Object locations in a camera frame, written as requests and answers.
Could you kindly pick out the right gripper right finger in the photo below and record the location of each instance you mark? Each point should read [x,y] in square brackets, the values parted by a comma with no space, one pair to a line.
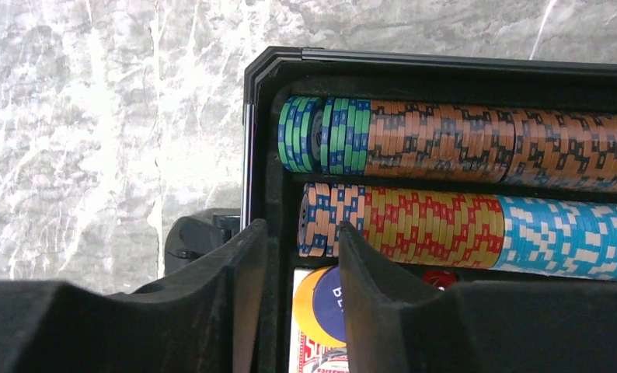
[396,322]

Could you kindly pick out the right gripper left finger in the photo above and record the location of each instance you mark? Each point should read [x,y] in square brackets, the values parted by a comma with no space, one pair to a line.
[201,318]

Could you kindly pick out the blue small blind button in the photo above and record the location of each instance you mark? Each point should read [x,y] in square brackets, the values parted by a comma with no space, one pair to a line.
[327,307]

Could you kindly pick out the orange big blind button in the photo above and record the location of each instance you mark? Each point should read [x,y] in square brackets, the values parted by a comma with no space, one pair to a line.
[302,306]

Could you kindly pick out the red playing card deck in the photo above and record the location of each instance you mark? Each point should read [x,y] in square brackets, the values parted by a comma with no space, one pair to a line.
[306,355]

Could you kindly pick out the red dice in case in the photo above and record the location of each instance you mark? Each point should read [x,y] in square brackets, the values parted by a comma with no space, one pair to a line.
[440,279]

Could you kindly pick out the chip row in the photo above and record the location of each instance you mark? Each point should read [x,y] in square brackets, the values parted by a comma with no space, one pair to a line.
[396,139]
[470,230]

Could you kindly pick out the top chip row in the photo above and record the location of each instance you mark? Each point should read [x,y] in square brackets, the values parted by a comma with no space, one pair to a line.
[396,139]

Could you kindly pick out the black poker chip case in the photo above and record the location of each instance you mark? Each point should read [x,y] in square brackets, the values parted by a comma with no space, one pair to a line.
[272,193]

